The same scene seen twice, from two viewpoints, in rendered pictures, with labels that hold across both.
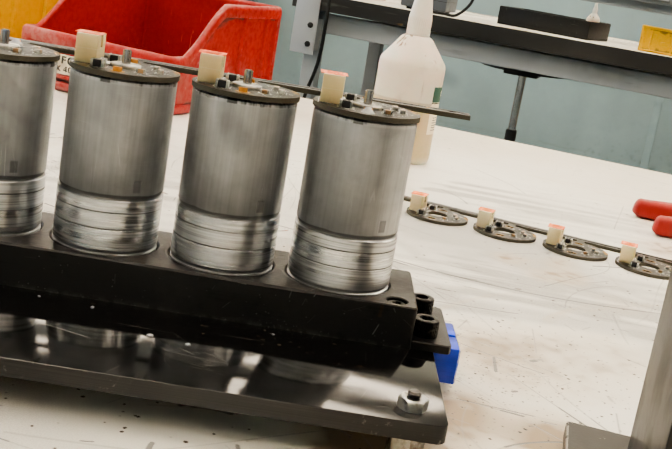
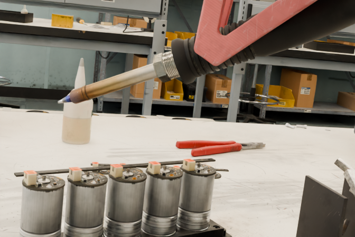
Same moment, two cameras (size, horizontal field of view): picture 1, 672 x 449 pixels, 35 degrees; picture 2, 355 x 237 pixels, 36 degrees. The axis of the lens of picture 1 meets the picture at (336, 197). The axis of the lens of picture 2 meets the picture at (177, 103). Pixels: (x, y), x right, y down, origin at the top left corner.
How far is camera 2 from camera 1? 0.23 m
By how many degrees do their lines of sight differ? 31
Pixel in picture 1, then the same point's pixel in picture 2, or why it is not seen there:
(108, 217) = (134, 228)
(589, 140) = (17, 65)
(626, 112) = (34, 49)
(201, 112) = (159, 185)
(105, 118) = (133, 196)
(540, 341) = (223, 219)
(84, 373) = not seen: outside the picture
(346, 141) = (202, 183)
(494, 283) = not seen: hidden behind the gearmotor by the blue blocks
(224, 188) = (169, 208)
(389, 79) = (73, 110)
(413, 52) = not seen: hidden behind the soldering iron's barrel
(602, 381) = (252, 229)
